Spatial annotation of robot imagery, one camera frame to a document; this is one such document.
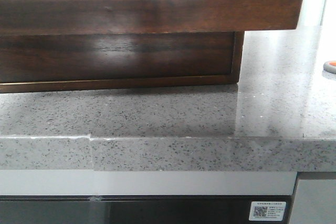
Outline wooden drawer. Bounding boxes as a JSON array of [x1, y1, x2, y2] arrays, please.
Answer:
[[1, 0, 302, 36], [1, 33, 234, 82]]

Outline orange grey handled scissors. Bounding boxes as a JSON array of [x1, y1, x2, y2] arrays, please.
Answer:
[[323, 61, 336, 74]]

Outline dark wooden drawer cabinet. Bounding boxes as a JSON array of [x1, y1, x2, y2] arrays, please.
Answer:
[[1, 32, 244, 93]]

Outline white QR code sticker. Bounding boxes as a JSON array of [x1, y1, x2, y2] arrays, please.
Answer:
[[249, 201, 287, 221]]

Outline grey cabinet door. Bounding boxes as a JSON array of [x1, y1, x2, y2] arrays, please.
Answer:
[[289, 172, 335, 223]]

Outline black glass appliance front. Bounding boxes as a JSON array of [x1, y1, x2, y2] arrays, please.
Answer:
[[1, 195, 291, 223]]

